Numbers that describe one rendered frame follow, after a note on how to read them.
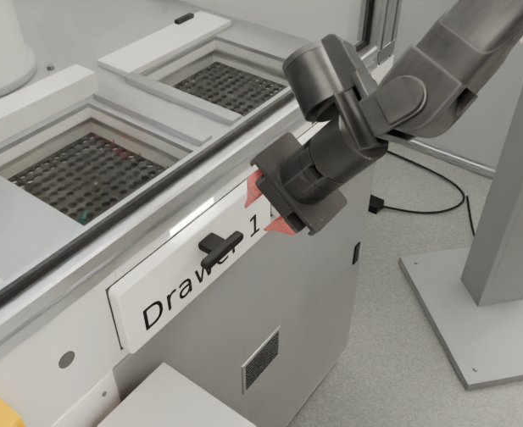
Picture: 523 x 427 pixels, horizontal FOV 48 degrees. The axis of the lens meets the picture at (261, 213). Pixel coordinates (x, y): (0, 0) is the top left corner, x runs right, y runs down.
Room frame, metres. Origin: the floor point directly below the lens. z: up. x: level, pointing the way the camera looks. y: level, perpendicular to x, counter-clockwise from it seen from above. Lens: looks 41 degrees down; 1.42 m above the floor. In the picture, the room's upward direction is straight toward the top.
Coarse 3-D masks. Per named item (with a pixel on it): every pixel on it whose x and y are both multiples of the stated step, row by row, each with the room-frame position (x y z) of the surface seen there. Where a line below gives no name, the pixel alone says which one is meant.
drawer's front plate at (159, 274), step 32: (192, 224) 0.56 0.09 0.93; (224, 224) 0.58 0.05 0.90; (256, 224) 0.64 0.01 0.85; (160, 256) 0.50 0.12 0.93; (192, 256) 0.53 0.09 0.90; (128, 288) 0.45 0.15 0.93; (160, 288) 0.48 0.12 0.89; (192, 288) 0.53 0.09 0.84; (128, 320) 0.44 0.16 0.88; (160, 320) 0.48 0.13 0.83
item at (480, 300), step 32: (512, 128) 1.27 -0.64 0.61; (512, 160) 1.24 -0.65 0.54; (512, 192) 1.20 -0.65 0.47; (480, 224) 1.28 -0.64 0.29; (512, 224) 1.17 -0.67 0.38; (416, 256) 1.40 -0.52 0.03; (448, 256) 1.40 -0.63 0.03; (480, 256) 1.23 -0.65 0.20; (512, 256) 1.18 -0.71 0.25; (416, 288) 1.26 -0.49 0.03; (448, 288) 1.25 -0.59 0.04; (480, 288) 1.19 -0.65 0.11; (512, 288) 1.19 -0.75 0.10; (448, 320) 1.13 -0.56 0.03; (480, 320) 1.12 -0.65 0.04; (512, 320) 1.12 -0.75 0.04; (448, 352) 1.02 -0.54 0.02; (480, 352) 1.01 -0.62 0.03; (512, 352) 1.01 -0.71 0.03; (480, 384) 0.92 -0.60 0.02
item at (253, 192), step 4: (256, 172) 0.51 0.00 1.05; (260, 172) 0.51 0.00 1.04; (252, 176) 0.50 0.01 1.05; (256, 176) 0.50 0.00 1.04; (248, 180) 0.50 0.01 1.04; (252, 180) 0.50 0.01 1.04; (248, 184) 0.50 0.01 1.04; (252, 184) 0.49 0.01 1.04; (248, 188) 0.50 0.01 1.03; (252, 188) 0.49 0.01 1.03; (256, 188) 0.49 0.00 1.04; (248, 192) 0.51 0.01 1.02; (252, 192) 0.50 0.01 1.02; (256, 192) 0.49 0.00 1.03; (260, 192) 0.50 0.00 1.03; (248, 196) 0.51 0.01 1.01; (252, 196) 0.50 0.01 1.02; (256, 196) 0.49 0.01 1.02; (260, 196) 0.54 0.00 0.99; (248, 200) 0.51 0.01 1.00; (252, 200) 0.51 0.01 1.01; (248, 204) 0.52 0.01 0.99
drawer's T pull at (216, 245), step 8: (240, 232) 0.56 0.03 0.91; (208, 240) 0.54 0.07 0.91; (216, 240) 0.54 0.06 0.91; (224, 240) 0.55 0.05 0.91; (232, 240) 0.54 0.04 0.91; (240, 240) 0.55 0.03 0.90; (200, 248) 0.54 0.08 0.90; (208, 248) 0.53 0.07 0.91; (216, 248) 0.53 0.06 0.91; (224, 248) 0.53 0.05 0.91; (232, 248) 0.54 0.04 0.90; (208, 256) 0.51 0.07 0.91; (216, 256) 0.52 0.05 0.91; (224, 256) 0.53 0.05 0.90; (208, 264) 0.50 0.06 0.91
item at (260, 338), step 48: (288, 240) 0.74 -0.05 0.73; (336, 240) 0.88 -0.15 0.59; (240, 288) 0.63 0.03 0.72; (288, 288) 0.75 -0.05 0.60; (336, 288) 0.91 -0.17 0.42; (192, 336) 0.54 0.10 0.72; (240, 336) 0.63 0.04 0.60; (288, 336) 0.75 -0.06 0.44; (336, 336) 0.93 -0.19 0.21; (96, 384) 0.41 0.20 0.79; (240, 384) 0.63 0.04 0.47; (288, 384) 0.76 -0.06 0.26
